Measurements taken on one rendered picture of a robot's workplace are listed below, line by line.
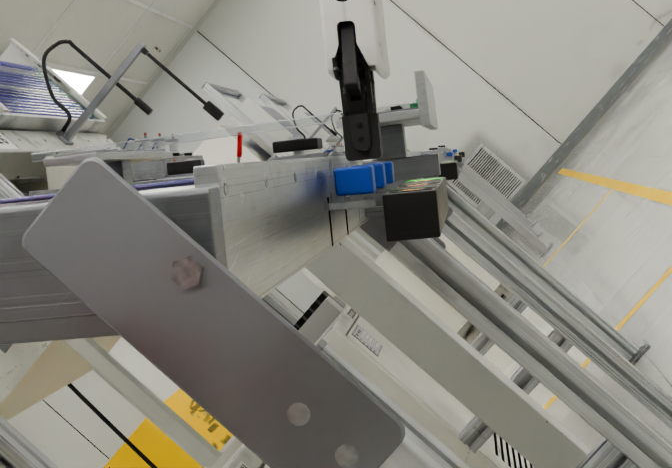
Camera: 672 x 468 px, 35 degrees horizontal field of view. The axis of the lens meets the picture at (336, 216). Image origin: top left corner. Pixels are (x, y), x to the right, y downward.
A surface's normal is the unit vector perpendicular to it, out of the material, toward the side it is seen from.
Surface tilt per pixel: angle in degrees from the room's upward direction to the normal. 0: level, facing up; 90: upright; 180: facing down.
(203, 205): 90
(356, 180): 90
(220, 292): 90
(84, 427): 90
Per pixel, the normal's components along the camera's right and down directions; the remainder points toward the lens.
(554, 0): -0.12, 0.06
